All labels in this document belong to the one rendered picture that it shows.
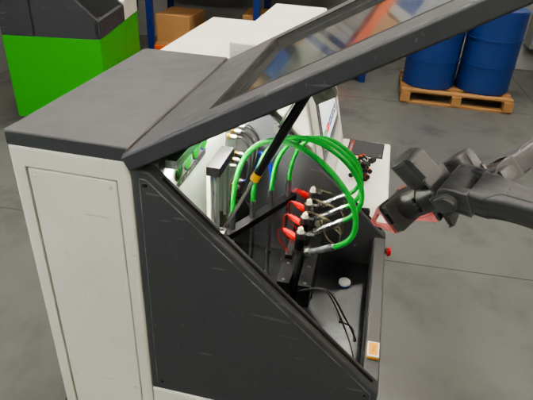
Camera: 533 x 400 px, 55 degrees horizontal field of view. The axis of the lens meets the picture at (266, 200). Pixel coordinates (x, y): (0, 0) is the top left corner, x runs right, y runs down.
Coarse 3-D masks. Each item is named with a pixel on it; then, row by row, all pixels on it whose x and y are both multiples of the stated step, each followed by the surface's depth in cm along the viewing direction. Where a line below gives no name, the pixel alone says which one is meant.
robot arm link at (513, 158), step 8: (528, 144) 123; (512, 152) 123; (520, 152) 121; (528, 152) 122; (496, 160) 126; (504, 160) 120; (512, 160) 121; (520, 160) 121; (528, 160) 122; (488, 168) 124; (496, 168) 120; (520, 168) 121; (528, 168) 121; (520, 176) 121
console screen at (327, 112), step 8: (320, 104) 183; (328, 104) 200; (336, 104) 222; (320, 112) 182; (328, 112) 199; (336, 112) 219; (320, 120) 181; (328, 120) 198; (336, 120) 219; (320, 128) 181; (328, 128) 197; (328, 136) 196
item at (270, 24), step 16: (272, 16) 193; (288, 16) 194; (304, 16) 195; (256, 32) 169; (272, 32) 170; (240, 48) 158; (304, 112) 163; (304, 128) 166; (336, 128) 220; (336, 160) 219
